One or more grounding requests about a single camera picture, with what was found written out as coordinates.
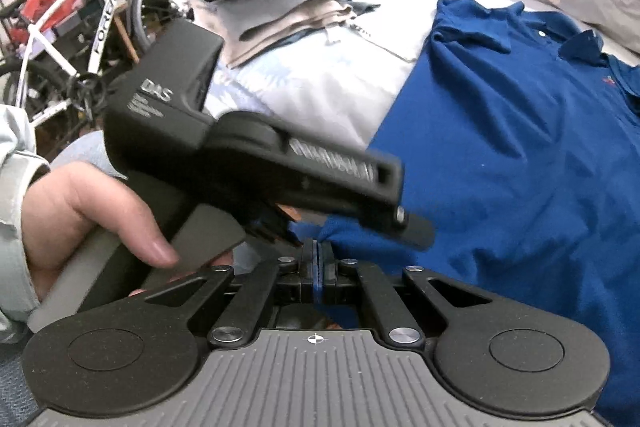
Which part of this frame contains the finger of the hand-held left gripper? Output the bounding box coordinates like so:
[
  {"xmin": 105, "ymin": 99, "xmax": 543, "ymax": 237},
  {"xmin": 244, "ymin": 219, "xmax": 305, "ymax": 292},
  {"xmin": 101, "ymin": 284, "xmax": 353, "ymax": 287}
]
[{"xmin": 350, "ymin": 202, "xmax": 436, "ymax": 250}]

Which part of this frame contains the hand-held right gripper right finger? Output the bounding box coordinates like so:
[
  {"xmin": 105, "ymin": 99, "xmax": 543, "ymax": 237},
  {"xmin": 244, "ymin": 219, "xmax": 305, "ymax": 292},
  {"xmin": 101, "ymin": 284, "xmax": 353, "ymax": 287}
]
[{"xmin": 316, "ymin": 239, "xmax": 506, "ymax": 350}]

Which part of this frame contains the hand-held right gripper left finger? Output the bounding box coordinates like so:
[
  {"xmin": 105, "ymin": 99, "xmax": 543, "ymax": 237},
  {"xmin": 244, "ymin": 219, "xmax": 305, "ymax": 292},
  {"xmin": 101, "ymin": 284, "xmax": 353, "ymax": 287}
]
[{"xmin": 127, "ymin": 239, "xmax": 318, "ymax": 350}]

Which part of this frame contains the blue polo shirt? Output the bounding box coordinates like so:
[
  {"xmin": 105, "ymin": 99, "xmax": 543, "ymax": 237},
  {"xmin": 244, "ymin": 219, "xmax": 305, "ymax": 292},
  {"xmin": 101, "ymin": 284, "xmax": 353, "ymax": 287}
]
[{"xmin": 290, "ymin": 0, "xmax": 640, "ymax": 425}]

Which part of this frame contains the person's left hand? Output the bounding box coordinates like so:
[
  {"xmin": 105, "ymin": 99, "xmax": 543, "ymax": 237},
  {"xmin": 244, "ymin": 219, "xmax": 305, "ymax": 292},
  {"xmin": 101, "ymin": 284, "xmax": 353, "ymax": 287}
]
[{"xmin": 22, "ymin": 162, "xmax": 181, "ymax": 298}]

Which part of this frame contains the white bicycle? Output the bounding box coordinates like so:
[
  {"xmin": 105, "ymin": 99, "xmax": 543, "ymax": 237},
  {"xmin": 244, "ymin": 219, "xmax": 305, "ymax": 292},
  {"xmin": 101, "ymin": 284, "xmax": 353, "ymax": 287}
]
[{"xmin": 0, "ymin": 0, "xmax": 201, "ymax": 148}]

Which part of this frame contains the beige folded garment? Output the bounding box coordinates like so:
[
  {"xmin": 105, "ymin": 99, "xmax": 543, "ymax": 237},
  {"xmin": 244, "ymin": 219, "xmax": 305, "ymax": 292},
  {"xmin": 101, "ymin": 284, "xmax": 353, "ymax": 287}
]
[{"xmin": 192, "ymin": 0, "xmax": 371, "ymax": 68}]

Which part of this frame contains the grey folded garment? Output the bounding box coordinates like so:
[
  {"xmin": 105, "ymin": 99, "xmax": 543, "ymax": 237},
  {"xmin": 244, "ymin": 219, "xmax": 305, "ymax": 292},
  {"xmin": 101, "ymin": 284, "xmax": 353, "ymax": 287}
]
[{"xmin": 192, "ymin": 0, "xmax": 358, "ymax": 42}]

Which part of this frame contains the red bag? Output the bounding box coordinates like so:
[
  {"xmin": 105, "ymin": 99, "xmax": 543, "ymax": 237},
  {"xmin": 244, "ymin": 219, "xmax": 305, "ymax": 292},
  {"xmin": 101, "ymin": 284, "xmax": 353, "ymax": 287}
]
[{"xmin": 25, "ymin": 0, "xmax": 81, "ymax": 20}]

